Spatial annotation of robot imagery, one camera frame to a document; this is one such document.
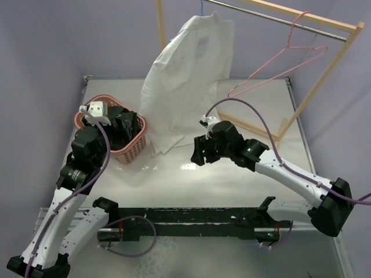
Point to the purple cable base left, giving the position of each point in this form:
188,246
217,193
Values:
129,234

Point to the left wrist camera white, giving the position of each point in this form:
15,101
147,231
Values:
96,111

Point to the dark pinstriped shirt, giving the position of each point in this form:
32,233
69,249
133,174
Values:
125,122

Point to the pink plastic laundry basket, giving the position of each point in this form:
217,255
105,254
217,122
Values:
133,147

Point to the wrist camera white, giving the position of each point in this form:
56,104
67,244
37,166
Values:
208,123
96,111

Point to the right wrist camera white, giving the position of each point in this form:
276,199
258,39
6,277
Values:
208,123

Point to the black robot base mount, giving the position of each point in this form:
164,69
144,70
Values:
199,222

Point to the white shirt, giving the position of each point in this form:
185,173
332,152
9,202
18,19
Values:
181,83

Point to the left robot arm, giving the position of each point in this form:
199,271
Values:
55,244

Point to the purple cable base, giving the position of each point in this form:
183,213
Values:
129,234
279,242

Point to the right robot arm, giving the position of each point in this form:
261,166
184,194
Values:
325,203

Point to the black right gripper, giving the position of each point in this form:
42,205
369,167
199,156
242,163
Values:
202,143

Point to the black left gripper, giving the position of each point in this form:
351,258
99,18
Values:
117,134

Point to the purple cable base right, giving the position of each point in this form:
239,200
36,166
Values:
279,242

